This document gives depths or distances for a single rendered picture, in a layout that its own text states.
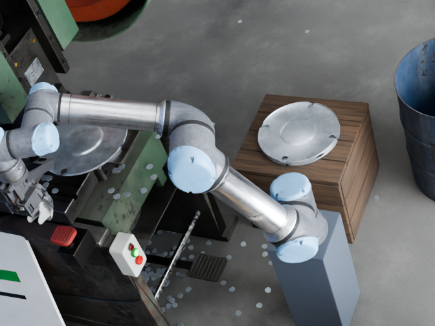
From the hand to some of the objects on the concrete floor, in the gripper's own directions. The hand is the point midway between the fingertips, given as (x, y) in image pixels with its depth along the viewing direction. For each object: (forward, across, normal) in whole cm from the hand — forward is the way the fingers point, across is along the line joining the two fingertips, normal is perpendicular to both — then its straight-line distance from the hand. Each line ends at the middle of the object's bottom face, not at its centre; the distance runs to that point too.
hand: (48, 214), depth 224 cm
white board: (+85, -52, 0) cm, 100 cm away
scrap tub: (+85, +87, +105) cm, 161 cm away
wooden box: (+85, +36, +82) cm, 123 cm away
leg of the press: (+85, -37, +6) cm, 93 cm away
